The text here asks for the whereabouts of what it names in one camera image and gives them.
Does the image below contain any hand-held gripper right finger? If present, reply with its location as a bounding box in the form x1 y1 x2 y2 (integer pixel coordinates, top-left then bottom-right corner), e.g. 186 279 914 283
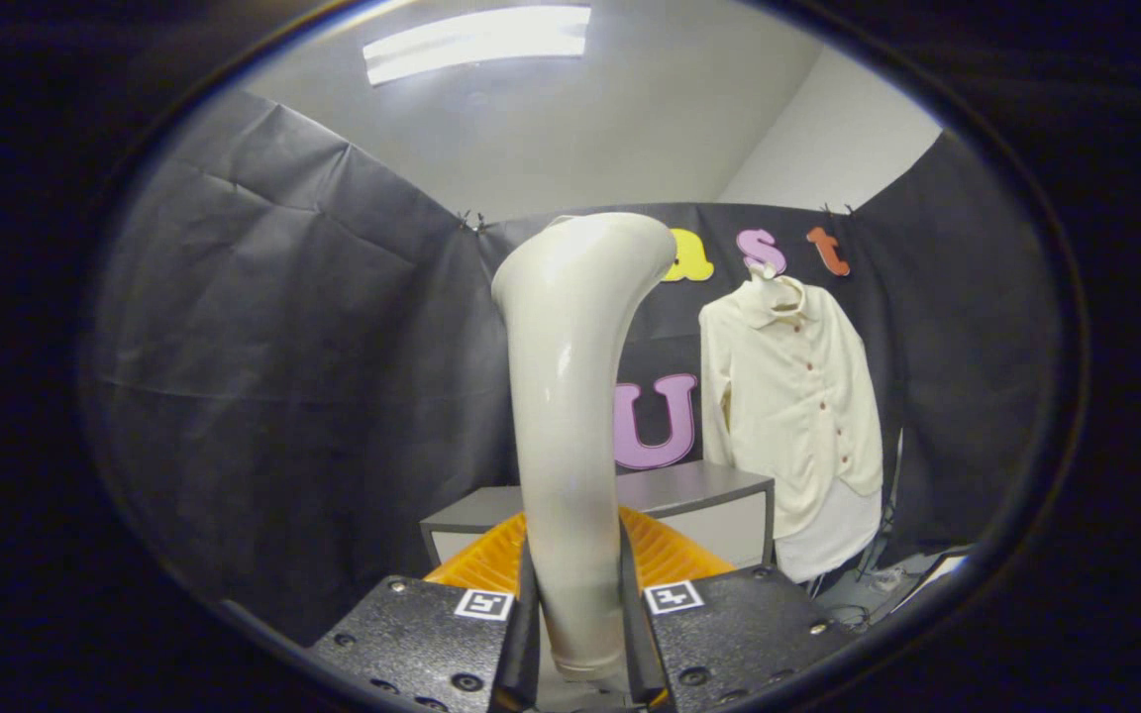
615 505 859 710

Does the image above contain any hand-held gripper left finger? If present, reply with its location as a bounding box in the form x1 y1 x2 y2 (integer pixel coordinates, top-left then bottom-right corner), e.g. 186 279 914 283
308 505 542 713

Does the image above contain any white garment steamer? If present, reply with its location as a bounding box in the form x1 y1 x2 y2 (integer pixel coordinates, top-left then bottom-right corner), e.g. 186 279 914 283
491 212 678 684

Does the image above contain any cream button-up shirt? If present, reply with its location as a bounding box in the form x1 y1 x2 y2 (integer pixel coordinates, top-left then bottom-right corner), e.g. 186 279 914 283
697 275 884 541

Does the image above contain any grey and white cabinet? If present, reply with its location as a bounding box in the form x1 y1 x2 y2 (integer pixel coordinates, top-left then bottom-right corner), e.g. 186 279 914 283
419 459 778 575

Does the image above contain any white cloth under shirt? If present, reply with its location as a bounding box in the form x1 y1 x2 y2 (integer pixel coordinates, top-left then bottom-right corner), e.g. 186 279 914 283
774 480 883 583

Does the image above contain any thin metal stand pole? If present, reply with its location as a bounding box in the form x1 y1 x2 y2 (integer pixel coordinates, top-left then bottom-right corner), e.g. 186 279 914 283
882 428 908 556

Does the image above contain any black backdrop cloth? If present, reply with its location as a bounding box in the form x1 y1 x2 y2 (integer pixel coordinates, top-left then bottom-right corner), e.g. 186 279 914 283
80 91 1062 645

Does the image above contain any ceiling light panel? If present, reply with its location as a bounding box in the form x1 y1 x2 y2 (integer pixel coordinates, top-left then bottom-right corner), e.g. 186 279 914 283
363 5 593 87

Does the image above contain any tangle of dark cables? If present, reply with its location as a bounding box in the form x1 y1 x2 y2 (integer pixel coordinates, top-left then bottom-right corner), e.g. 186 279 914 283
813 555 928 630

